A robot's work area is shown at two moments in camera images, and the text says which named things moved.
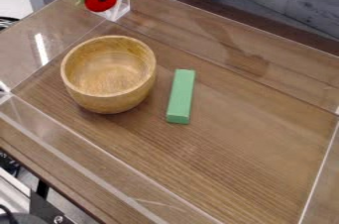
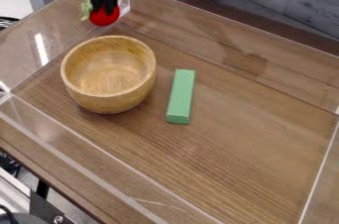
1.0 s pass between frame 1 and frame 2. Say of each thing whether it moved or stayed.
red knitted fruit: moved
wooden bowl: stayed
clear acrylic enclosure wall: stayed
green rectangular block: stayed
